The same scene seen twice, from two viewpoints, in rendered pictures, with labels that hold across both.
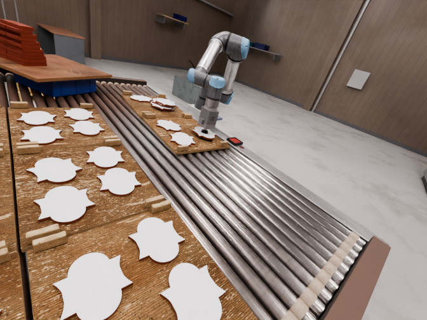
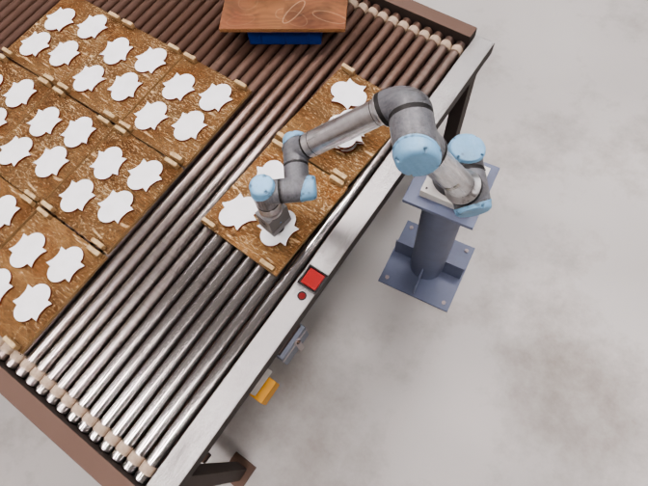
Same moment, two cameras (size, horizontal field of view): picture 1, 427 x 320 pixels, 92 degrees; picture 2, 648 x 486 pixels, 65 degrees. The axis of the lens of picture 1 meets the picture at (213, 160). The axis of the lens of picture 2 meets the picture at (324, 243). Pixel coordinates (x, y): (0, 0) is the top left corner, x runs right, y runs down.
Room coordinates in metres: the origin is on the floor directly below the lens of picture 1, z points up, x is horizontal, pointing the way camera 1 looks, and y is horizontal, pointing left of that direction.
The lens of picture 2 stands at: (1.32, -0.65, 2.54)
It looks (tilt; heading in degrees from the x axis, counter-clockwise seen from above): 67 degrees down; 94
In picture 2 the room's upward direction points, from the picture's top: 12 degrees counter-clockwise
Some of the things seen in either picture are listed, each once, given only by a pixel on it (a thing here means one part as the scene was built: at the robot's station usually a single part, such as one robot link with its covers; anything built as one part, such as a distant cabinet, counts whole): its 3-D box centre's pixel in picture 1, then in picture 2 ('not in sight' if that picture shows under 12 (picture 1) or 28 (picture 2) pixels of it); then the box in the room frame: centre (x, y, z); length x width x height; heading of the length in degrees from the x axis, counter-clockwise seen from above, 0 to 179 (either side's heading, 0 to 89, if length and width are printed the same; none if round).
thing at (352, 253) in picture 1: (195, 134); (301, 216); (1.20, 0.16, 0.90); 1.95 x 0.05 x 0.05; 48
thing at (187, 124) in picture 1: (185, 133); (274, 204); (1.11, 0.20, 0.93); 0.41 x 0.35 x 0.02; 46
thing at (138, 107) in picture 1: (155, 106); (344, 123); (1.40, 0.50, 0.93); 0.41 x 0.35 x 0.02; 44
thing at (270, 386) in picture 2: not in sight; (257, 385); (0.97, -0.39, 0.74); 0.09 x 0.08 x 0.24; 48
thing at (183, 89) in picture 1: (193, 81); not in sight; (5.33, 1.02, 0.48); 1.00 x 0.80 x 0.96; 54
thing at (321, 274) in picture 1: (166, 136); (256, 190); (1.05, 0.29, 0.90); 1.95 x 0.05 x 0.05; 48
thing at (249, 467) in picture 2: not in sight; (212, 473); (0.71, -0.65, 0.43); 0.12 x 0.12 x 0.85; 48
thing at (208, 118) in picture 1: (206, 116); (271, 212); (1.11, 0.11, 1.06); 0.10 x 0.09 x 0.16; 131
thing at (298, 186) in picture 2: (215, 84); (297, 184); (1.22, 0.11, 1.21); 0.11 x 0.11 x 0.08; 87
